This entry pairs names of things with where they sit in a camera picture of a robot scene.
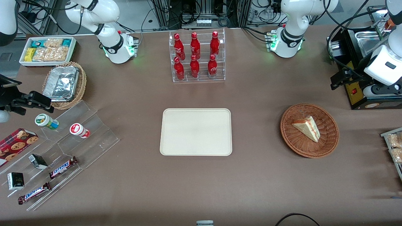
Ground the red label yogurt cup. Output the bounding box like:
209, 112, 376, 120
69, 123, 91, 139

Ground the large clear cracker bag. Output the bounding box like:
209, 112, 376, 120
33, 46, 69, 62

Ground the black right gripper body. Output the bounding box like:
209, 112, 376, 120
0, 74, 24, 111

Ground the small dark green box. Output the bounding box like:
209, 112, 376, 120
28, 154, 48, 170
7, 172, 25, 191

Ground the clear acrylic bottle rack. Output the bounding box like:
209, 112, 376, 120
169, 28, 226, 83

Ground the red cola bottle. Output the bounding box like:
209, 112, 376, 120
190, 32, 201, 59
210, 31, 220, 58
174, 57, 185, 80
174, 33, 186, 61
190, 55, 200, 78
208, 54, 218, 78

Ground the black floor cable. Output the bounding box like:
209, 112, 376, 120
275, 213, 321, 226

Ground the red tartan cookie box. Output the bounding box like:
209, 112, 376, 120
0, 128, 39, 168

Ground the aluminium foil tray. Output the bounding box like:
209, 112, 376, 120
43, 66, 80, 102

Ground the green label yogurt cup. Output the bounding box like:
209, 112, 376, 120
35, 114, 59, 130

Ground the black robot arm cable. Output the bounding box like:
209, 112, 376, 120
323, 0, 390, 80

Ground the small clear cracker bag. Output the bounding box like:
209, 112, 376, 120
44, 38, 63, 48

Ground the metal wire tray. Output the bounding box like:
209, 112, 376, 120
380, 127, 402, 183

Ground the triangular sandwich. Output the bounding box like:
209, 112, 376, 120
291, 116, 321, 143

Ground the aluminium frame rack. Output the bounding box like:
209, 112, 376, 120
150, 0, 252, 29

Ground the clear acrylic stepped display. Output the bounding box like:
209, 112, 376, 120
0, 100, 120, 211

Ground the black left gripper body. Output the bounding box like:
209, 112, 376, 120
347, 56, 376, 87

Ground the clear fried snack bag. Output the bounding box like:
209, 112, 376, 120
387, 133, 402, 148
389, 148, 402, 164

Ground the white plastic snack bin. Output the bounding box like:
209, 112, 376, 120
19, 36, 77, 67

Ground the light wicker basket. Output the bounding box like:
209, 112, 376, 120
42, 62, 87, 110

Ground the cream plastic tray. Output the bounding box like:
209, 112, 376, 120
160, 108, 232, 156

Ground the brown wicker basket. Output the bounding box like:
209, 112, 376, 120
280, 103, 340, 158

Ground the snickers chocolate bar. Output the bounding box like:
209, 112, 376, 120
49, 156, 78, 180
18, 181, 52, 205

